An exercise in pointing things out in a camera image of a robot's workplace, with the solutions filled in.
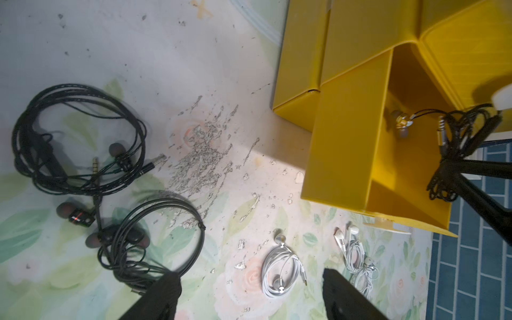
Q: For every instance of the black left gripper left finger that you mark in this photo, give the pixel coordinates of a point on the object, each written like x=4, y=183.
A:
x=159, y=302

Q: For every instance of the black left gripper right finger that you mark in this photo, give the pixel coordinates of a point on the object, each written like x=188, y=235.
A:
x=343, y=301

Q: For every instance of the small black wired earphones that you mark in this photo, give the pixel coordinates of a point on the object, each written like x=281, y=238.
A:
x=460, y=132

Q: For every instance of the yellow drawer cabinet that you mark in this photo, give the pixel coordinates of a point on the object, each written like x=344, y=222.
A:
x=370, y=79

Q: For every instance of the white earphones right coil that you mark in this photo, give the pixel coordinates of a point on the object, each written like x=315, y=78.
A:
x=364, y=278

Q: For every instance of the black earphones lower coil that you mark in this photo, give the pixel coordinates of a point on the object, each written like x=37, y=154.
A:
x=122, y=247

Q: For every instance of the white earphones left coil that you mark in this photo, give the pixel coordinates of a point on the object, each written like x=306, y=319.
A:
x=281, y=269

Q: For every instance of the black earphones large coil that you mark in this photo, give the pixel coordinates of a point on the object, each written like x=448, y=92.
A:
x=75, y=139

